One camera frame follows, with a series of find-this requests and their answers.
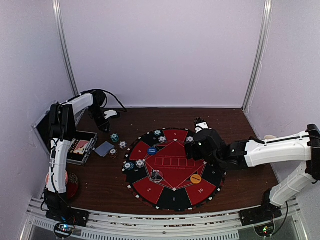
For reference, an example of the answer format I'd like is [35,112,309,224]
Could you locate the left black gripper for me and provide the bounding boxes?
[88,105,111,134]

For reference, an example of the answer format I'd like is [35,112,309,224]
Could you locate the white chips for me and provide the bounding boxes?
[135,159,145,169]
[185,136,194,143]
[158,136,167,143]

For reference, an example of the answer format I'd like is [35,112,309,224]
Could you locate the green white chip stack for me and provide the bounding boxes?
[110,133,119,143]

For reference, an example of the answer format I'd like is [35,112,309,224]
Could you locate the orange big blind button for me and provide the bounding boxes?
[190,174,202,185]

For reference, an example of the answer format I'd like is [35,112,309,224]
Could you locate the white grey chip stack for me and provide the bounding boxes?
[118,141,128,149]

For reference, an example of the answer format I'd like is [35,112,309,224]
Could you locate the green chips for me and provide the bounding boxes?
[123,162,135,171]
[153,129,162,136]

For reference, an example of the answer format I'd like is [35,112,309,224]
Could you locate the blue small blind button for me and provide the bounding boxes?
[147,147,158,156]

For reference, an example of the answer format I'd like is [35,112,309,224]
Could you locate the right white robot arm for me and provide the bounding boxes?
[184,122,320,221]

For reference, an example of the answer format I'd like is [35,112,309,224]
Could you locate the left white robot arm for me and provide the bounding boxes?
[44,89,118,222]

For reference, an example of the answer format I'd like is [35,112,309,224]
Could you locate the red gold card box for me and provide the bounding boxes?
[69,139,90,155]

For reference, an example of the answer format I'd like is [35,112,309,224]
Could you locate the aluminium poker case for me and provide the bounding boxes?
[32,97,98,166]

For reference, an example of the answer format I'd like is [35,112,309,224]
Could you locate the blue playing card deck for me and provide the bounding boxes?
[94,141,115,158]

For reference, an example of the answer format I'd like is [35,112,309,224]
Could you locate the red black chip stack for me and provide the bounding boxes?
[109,149,118,159]

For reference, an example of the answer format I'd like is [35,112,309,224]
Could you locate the round red black poker mat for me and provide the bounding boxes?
[122,128,227,212]

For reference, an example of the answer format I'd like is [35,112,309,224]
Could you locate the patterned paper cup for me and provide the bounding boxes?
[263,134,277,140]

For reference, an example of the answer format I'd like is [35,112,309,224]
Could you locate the red floral round tin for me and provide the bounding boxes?
[45,170,69,185]

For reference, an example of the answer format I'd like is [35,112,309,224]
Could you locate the dark red round lid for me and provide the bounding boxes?
[66,172,80,200]

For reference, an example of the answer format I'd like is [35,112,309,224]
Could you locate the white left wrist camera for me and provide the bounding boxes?
[103,109,121,120]

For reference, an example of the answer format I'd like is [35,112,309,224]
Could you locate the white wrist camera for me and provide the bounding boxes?
[194,117,209,133]
[103,109,121,120]

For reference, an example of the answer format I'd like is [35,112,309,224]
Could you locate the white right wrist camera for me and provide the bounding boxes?
[194,117,209,133]

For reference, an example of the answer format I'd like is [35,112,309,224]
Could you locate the right aluminium frame post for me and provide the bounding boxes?
[241,0,273,113]

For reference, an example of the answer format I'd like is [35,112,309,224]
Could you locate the aluminium frame post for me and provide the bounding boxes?
[241,0,273,113]
[52,0,79,96]

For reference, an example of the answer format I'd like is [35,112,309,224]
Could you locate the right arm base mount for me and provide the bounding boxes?
[239,207,282,226]

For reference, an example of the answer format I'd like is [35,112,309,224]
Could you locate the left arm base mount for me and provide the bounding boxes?
[44,195,90,227]

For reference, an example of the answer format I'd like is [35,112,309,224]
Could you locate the left aluminium frame post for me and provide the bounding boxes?
[52,0,79,96]

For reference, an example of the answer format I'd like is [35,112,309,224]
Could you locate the front aluminium rail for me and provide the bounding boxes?
[18,196,310,240]

